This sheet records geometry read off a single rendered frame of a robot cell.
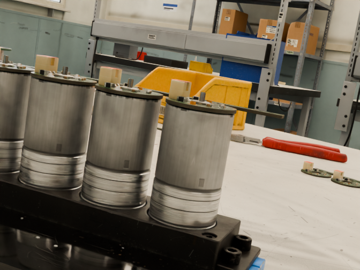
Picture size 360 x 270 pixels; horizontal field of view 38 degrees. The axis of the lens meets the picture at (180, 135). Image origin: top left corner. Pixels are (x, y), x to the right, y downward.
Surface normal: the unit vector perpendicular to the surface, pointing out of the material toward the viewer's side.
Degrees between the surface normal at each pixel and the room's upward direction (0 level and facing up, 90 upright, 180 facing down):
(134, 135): 90
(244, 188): 0
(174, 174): 90
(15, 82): 90
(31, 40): 90
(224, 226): 0
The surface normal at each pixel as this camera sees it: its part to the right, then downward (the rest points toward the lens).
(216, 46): -0.58, 0.03
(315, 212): 0.16, -0.98
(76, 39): 0.79, 0.22
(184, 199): -0.06, 0.14
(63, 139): 0.37, 0.20
